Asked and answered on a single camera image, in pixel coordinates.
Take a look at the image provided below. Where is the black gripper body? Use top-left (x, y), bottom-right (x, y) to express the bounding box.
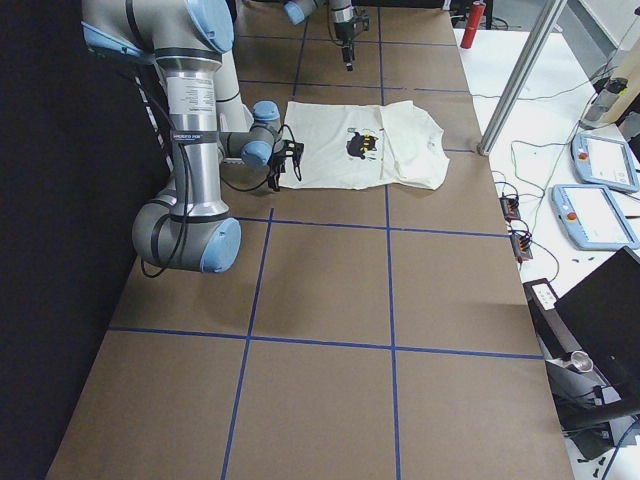
top-left (267, 149), bottom-right (293, 183)
top-left (333, 20), bottom-right (356, 49)

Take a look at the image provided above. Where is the cream long-sleeve cat shirt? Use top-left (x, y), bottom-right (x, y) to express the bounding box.
top-left (280, 101), bottom-right (449, 190)

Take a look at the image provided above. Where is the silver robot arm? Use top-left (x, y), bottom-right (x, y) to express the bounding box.
top-left (283, 0), bottom-right (359, 72)
top-left (82, 1), bottom-right (304, 273)

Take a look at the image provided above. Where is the red cylinder bottle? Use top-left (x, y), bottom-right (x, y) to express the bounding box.
top-left (460, 0), bottom-right (486, 49)

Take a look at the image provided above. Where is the far orange connector module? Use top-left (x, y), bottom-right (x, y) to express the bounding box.
top-left (499, 194), bottom-right (521, 222)

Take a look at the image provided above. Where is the clear water bottle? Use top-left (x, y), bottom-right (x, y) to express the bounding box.
top-left (579, 77), bottom-right (628, 130)

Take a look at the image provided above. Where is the far teach pendant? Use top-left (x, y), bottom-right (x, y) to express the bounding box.
top-left (571, 132), bottom-right (639, 194)

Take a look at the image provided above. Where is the teach pendant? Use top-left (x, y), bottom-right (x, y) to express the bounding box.
top-left (571, 132), bottom-right (639, 194)
top-left (551, 184), bottom-right (639, 251)

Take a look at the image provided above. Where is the near teach pendant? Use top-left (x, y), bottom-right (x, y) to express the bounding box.
top-left (551, 184), bottom-right (639, 251)

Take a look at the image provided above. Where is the black box with white label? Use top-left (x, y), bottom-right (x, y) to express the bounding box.
top-left (523, 278), bottom-right (582, 358)

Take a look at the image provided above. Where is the black laptop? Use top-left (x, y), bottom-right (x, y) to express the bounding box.
top-left (555, 247), bottom-right (639, 396)

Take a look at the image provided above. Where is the steel cup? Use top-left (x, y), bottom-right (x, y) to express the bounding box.
top-left (566, 350), bottom-right (594, 374)

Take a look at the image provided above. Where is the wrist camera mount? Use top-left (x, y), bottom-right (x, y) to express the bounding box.
top-left (282, 140), bottom-right (304, 169)
top-left (352, 10), bottom-right (370, 32)

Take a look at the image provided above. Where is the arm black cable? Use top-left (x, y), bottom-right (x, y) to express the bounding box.
top-left (139, 122), bottom-right (306, 279)

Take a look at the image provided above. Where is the aluminium frame post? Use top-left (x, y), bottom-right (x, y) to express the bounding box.
top-left (477, 0), bottom-right (568, 156)

